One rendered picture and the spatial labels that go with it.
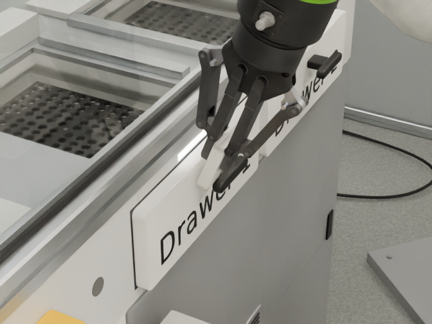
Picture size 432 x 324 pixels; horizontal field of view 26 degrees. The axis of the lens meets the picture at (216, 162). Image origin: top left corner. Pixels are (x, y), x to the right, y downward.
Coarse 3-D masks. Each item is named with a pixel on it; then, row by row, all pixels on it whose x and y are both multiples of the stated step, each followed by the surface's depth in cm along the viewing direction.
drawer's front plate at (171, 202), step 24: (192, 168) 108; (168, 192) 104; (192, 192) 110; (144, 216) 101; (168, 216) 106; (192, 216) 112; (144, 240) 102; (168, 240) 108; (192, 240) 114; (144, 264) 104; (168, 264) 109; (144, 288) 107
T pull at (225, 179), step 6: (240, 156) 113; (240, 162) 112; (246, 162) 113; (234, 168) 111; (240, 168) 112; (222, 174) 110; (228, 174) 110; (234, 174) 111; (216, 180) 109; (222, 180) 109; (228, 180) 110; (216, 186) 108; (222, 186) 109; (216, 192) 109; (222, 192) 109
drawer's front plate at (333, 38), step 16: (336, 16) 143; (336, 32) 143; (320, 48) 139; (336, 48) 146; (304, 64) 134; (304, 80) 136; (320, 80) 142; (272, 112) 127; (304, 112) 140; (288, 128) 135; (272, 144) 131
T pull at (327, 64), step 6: (336, 54) 136; (312, 60) 134; (318, 60) 134; (324, 60) 135; (330, 60) 134; (336, 60) 135; (312, 66) 134; (318, 66) 134; (324, 66) 133; (330, 66) 133; (318, 72) 132; (324, 72) 132
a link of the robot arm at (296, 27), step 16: (240, 0) 92; (256, 0) 89; (272, 0) 88; (288, 0) 87; (240, 16) 92; (256, 16) 89; (272, 16) 88; (288, 16) 88; (304, 16) 88; (320, 16) 89; (256, 32) 90; (272, 32) 89; (288, 32) 89; (304, 32) 90; (320, 32) 91
